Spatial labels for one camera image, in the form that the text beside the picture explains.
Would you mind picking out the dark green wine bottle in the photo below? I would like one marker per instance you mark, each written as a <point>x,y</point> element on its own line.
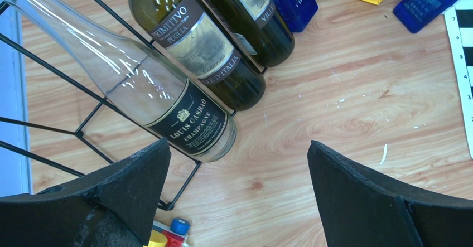
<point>258,26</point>

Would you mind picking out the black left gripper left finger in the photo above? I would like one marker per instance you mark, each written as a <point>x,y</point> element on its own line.
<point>112,206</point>

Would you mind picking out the olive green wine bottle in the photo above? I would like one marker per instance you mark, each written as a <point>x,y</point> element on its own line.
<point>186,31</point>

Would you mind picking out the black wire wine rack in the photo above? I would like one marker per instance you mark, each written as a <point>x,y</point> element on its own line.
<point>229,185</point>

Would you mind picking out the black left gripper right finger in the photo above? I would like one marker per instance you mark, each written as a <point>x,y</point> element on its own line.
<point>360,206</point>

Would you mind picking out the clear champagne bottle near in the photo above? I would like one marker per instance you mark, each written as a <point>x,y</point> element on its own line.
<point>143,84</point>

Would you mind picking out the yellow red toy car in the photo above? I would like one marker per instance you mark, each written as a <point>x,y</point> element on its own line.
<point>175,235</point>

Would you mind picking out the black white chessboard mat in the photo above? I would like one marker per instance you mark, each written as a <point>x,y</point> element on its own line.
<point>458,20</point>

